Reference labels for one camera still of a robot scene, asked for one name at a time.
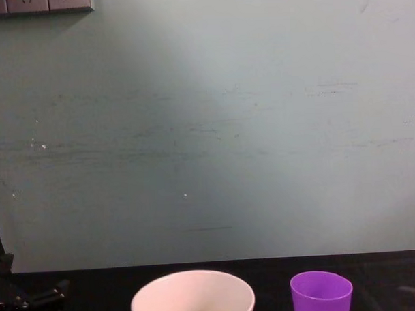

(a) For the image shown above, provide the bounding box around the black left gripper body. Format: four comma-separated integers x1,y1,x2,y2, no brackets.
0,269,32,311

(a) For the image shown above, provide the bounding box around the purple plastic cup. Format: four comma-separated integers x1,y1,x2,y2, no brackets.
289,269,355,311

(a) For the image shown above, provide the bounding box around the pale pink cup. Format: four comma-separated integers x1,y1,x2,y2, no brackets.
129,268,256,311

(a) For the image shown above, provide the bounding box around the black table cloth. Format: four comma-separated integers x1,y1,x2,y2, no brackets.
0,249,415,311

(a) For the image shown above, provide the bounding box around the grey wall socket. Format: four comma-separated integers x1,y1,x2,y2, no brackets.
47,0,96,12
5,0,50,14

